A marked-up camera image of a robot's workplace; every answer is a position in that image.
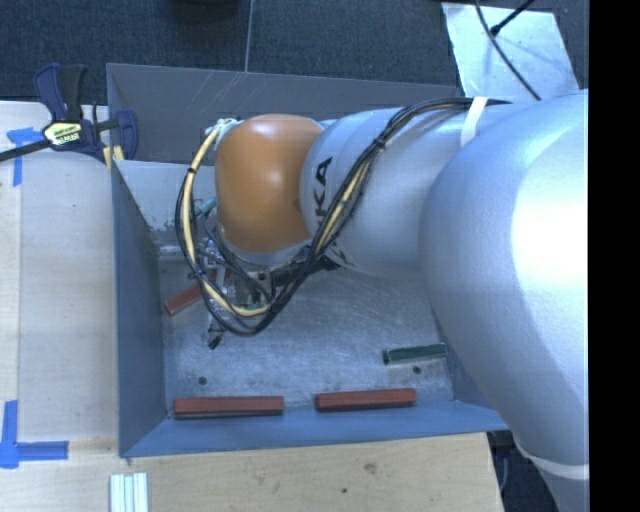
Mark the dark green flat block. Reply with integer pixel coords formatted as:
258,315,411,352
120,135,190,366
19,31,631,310
382,342,449,366

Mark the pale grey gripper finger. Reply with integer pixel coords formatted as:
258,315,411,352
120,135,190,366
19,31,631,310
206,315,225,351

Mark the grey metal bin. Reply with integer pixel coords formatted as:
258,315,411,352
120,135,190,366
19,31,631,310
105,62,512,459

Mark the red-brown flat block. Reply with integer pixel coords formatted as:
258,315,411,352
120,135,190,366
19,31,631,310
172,395,286,420
163,282,207,317
314,387,418,413

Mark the pale wood flat board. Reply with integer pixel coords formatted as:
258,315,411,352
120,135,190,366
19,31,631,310
17,152,121,445

